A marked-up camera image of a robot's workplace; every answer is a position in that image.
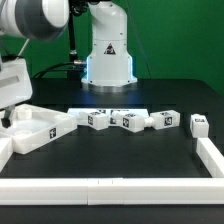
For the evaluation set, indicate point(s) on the white left fence bar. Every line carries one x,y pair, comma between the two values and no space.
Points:
5,151

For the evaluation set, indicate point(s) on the white tag sheet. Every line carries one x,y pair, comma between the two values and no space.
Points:
75,112

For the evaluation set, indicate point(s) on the black camera pole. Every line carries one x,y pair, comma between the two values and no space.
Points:
71,43

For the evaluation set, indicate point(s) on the white fence bar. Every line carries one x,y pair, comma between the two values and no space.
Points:
211,157
87,191
5,151

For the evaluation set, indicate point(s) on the white front fence bar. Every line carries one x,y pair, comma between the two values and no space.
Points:
87,191

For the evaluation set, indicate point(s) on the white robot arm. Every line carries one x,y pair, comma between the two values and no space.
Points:
108,67

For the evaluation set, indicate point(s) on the white square table top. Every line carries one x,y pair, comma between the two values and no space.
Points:
33,127

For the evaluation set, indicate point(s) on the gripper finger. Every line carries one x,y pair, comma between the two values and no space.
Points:
7,118

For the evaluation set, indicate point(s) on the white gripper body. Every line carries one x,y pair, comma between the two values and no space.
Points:
15,84

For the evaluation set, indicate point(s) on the white right fence bar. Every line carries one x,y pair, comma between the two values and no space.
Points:
211,157

